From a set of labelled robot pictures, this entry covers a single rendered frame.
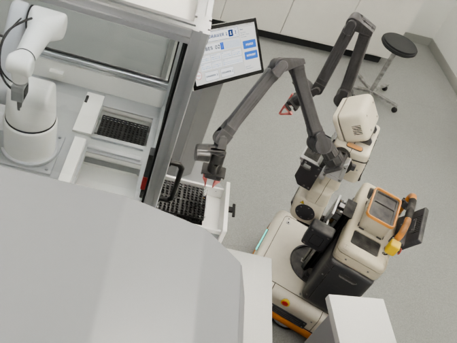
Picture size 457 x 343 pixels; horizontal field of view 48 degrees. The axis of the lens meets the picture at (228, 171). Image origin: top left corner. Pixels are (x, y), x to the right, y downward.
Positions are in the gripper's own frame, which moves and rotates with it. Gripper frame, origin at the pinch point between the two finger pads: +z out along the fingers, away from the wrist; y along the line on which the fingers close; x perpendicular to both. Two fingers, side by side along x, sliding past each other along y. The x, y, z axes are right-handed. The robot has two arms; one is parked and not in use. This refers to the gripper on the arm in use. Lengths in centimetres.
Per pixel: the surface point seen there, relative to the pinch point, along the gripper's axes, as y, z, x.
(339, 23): 99, 49, 321
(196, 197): -3.9, 7.6, -2.0
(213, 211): 5.6, 14.1, -1.2
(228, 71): -2, -8, 83
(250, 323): 30, 25, -46
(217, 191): 5.1, 9.6, 7.2
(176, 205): -11.4, 7.3, -10.1
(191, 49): -18, -95, -59
